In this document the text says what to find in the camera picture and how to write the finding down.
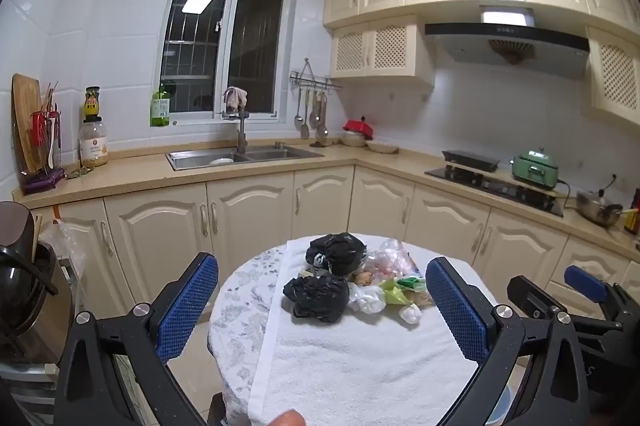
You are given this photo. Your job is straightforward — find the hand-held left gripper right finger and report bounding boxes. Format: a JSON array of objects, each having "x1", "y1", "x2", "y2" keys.
[{"x1": 425, "y1": 257, "x2": 591, "y2": 426}]

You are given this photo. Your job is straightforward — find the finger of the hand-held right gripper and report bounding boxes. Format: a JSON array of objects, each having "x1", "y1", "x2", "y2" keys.
[
  {"x1": 506, "y1": 275, "x2": 608, "y2": 332},
  {"x1": 564, "y1": 264, "x2": 631, "y2": 322}
]

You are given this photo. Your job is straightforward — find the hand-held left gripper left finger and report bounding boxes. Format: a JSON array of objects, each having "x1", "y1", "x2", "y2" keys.
[{"x1": 54, "y1": 252, "x2": 221, "y2": 426}]

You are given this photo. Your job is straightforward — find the small white paper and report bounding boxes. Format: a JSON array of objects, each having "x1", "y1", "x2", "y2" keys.
[{"x1": 398, "y1": 303, "x2": 423, "y2": 326}]

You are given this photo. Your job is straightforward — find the green wrapper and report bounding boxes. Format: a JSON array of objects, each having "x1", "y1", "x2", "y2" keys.
[{"x1": 378, "y1": 275, "x2": 427, "y2": 307}]

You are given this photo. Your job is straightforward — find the clear plastic bag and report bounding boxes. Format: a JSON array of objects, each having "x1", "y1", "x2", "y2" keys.
[
  {"x1": 362, "y1": 238, "x2": 418, "y2": 282},
  {"x1": 39, "y1": 218, "x2": 83, "y2": 267}
]

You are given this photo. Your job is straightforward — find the white tissue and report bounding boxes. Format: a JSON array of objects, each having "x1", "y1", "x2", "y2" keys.
[{"x1": 348, "y1": 283, "x2": 387, "y2": 314}]

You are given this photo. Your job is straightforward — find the black plastic bag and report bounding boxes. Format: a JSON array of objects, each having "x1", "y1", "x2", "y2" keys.
[
  {"x1": 283, "y1": 274, "x2": 350, "y2": 323},
  {"x1": 306, "y1": 232, "x2": 367, "y2": 277}
]

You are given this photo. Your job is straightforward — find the person's left hand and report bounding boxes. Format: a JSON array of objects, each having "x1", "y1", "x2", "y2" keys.
[{"x1": 266, "y1": 409, "x2": 307, "y2": 426}]

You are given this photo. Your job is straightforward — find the steel pot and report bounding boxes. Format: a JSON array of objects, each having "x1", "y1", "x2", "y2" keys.
[{"x1": 575, "y1": 188, "x2": 625, "y2": 228}]

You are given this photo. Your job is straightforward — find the black glass hob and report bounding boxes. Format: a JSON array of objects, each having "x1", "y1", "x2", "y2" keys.
[{"x1": 424, "y1": 167, "x2": 566, "y2": 218}]

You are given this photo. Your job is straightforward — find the cream base cabinets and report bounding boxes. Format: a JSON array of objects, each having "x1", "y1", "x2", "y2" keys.
[{"x1": 30, "y1": 163, "x2": 640, "y2": 322}]

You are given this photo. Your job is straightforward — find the white towel-covered round table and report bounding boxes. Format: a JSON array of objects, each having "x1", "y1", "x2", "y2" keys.
[{"x1": 248, "y1": 233, "x2": 501, "y2": 426}]

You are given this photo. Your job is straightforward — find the green electric pot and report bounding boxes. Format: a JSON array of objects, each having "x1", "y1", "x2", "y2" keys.
[{"x1": 509, "y1": 147, "x2": 562, "y2": 190}]

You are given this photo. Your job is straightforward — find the hanging clear plastic bag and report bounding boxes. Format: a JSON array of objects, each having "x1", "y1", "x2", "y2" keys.
[{"x1": 39, "y1": 218, "x2": 83, "y2": 267}]

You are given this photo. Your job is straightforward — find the steel double sink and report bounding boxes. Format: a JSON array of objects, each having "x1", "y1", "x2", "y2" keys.
[{"x1": 166, "y1": 145, "x2": 326, "y2": 172}]

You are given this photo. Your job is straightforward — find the black induction cooker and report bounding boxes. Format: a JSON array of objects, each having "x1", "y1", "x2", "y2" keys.
[{"x1": 441, "y1": 149, "x2": 501, "y2": 172}]

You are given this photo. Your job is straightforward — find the black kitchen appliance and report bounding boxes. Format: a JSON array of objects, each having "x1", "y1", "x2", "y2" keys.
[{"x1": 0, "y1": 201, "x2": 61, "y2": 357}]

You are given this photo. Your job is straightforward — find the steel faucet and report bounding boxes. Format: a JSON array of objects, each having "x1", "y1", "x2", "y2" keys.
[{"x1": 222, "y1": 108, "x2": 251, "y2": 154}]

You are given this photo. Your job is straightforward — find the glass jar with label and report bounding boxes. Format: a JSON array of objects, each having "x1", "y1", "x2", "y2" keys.
[{"x1": 79, "y1": 116, "x2": 109, "y2": 168}]

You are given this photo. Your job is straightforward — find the purple utensil holder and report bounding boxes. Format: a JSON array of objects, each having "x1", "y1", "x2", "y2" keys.
[{"x1": 20, "y1": 170, "x2": 67, "y2": 196}]

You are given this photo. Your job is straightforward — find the green glass bottle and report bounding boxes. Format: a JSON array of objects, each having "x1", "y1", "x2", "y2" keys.
[{"x1": 149, "y1": 81, "x2": 172, "y2": 128}]

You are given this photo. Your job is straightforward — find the red pot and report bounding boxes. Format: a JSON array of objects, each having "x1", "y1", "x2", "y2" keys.
[{"x1": 343, "y1": 117, "x2": 376, "y2": 141}]

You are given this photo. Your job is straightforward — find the steel spatula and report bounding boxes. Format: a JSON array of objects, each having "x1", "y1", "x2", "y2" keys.
[{"x1": 300, "y1": 92, "x2": 312, "y2": 140}]

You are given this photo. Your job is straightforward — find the pale dish cloth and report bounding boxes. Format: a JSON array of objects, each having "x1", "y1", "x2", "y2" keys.
[{"x1": 222, "y1": 87, "x2": 249, "y2": 112}]

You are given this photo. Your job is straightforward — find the yellow label bottle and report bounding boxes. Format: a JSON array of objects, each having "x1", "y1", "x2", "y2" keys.
[{"x1": 83, "y1": 86, "x2": 102, "y2": 123}]

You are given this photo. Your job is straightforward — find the steel turner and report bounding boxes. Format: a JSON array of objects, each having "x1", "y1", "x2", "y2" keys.
[{"x1": 316, "y1": 92, "x2": 331, "y2": 139}]

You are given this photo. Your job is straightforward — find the brown woven fan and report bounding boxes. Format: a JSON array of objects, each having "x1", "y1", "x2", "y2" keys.
[{"x1": 489, "y1": 40, "x2": 536, "y2": 66}]

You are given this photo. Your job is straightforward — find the bundle of chopsticks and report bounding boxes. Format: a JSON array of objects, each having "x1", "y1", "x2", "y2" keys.
[{"x1": 44, "y1": 81, "x2": 65, "y2": 172}]

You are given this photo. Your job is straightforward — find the wooden cutting board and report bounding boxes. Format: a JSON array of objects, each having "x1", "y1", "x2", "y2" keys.
[{"x1": 11, "y1": 73, "x2": 46, "y2": 177}]

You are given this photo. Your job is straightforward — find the black range hood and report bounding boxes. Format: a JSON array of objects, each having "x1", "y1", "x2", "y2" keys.
[{"x1": 424, "y1": 5, "x2": 591, "y2": 81}]

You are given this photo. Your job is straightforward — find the metal utensil rack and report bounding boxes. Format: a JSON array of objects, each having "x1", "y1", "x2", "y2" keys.
[{"x1": 289, "y1": 57, "x2": 345, "y2": 91}]

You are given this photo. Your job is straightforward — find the white framed window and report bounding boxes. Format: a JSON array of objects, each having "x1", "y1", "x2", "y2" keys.
[{"x1": 160, "y1": 0, "x2": 292, "y2": 123}]

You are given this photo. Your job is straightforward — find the lattice door wall cabinet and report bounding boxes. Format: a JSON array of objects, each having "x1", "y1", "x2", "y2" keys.
[
  {"x1": 582, "y1": 26, "x2": 640, "y2": 127},
  {"x1": 327, "y1": 15, "x2": 436, "y2": 91}
]

